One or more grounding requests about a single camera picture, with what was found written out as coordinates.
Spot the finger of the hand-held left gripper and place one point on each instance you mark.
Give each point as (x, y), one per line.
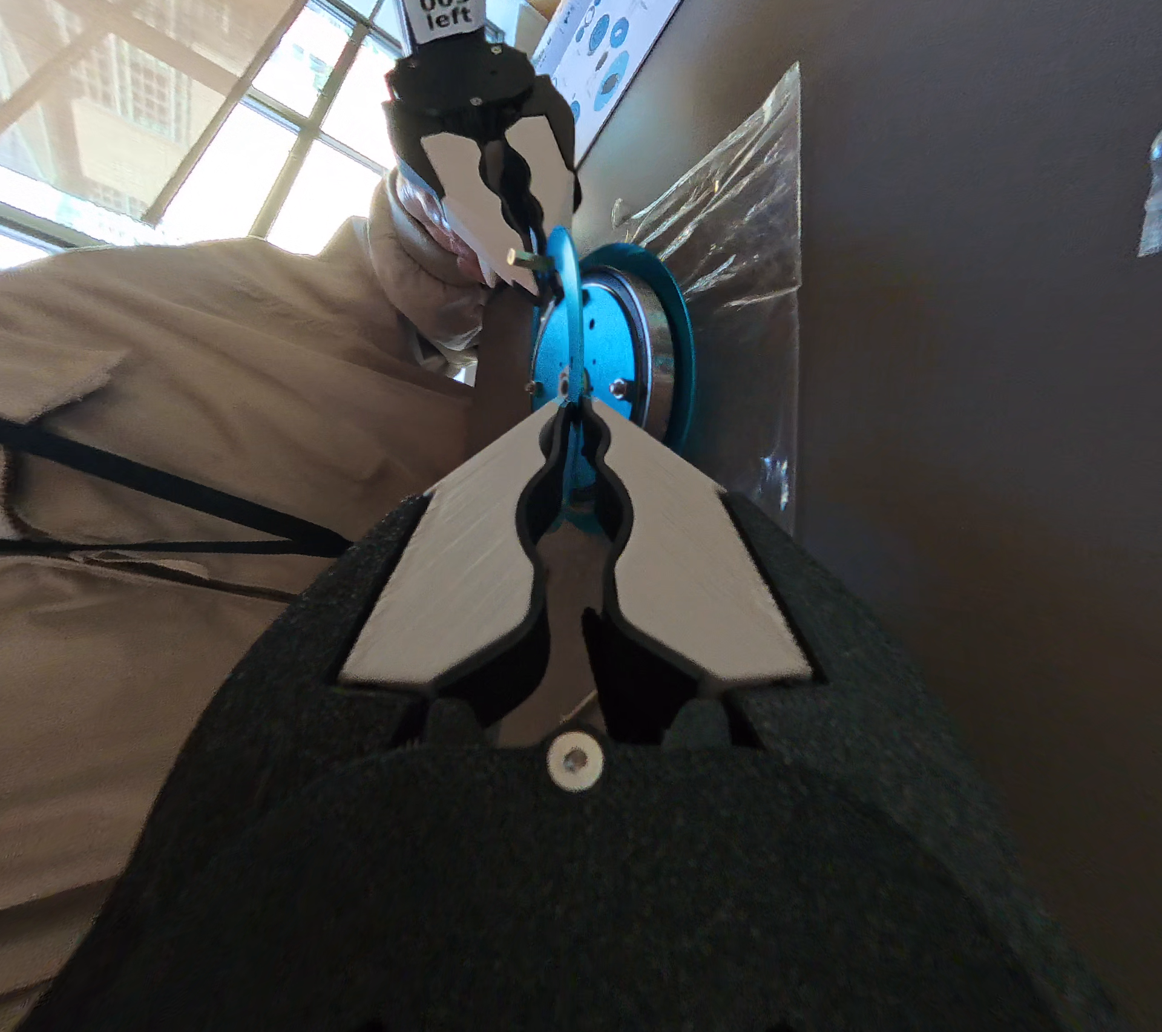
(463, 178)
(549, 169)

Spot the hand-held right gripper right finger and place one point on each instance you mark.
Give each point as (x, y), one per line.
(699, 587)

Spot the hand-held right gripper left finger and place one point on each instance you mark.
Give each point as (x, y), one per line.
(454, 578)

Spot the brass standoff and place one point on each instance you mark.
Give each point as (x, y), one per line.
(516, 258)

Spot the blue metal turntable assembly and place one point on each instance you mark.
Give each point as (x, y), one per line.
(604, 342)

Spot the grey desk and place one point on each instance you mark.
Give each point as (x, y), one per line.
(953, 415)

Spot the large framed window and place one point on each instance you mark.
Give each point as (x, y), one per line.
(300, 178)

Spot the large clear plastic bag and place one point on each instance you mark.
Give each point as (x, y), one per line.
(744, 233)

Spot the person's beige jacket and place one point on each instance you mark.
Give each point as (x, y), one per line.
(181, 324)

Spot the small clear plastic bag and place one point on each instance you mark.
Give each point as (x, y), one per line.
(1153, 197)

